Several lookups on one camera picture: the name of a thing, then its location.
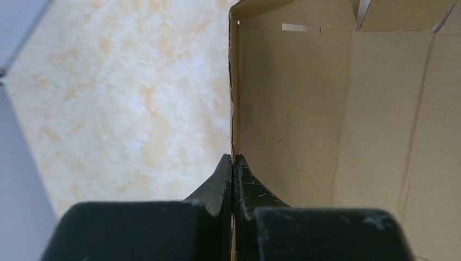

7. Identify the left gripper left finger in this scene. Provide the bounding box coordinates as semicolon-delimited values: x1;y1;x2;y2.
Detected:
41;154;232;260

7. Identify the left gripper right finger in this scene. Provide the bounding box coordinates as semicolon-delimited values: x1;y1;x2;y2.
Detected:
233;155;414;260

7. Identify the brown cardboard box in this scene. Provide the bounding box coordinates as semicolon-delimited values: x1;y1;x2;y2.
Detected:
229;1;460;260

